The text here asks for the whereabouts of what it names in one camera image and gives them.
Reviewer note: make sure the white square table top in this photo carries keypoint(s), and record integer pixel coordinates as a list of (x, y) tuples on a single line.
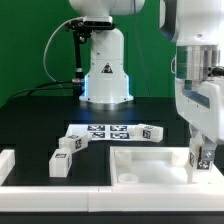
[(151, 166)]

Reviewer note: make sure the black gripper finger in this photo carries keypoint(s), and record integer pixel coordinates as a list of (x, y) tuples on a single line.
[(195, 134), (207, 150)]

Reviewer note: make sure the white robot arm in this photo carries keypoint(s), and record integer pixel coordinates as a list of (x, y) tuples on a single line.
[(197, 29)]

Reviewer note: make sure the white U-shaped obstacle fence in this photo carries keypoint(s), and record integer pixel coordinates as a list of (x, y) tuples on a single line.
[(104, 198)]

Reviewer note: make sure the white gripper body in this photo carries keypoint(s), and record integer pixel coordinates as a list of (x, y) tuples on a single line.
[(204, 108)]

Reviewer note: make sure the paper sheet with tags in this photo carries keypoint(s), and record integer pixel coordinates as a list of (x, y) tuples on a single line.
[(100, 131)]

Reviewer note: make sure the black camera on stand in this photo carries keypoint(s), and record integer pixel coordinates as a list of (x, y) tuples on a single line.
[(81, 28)]

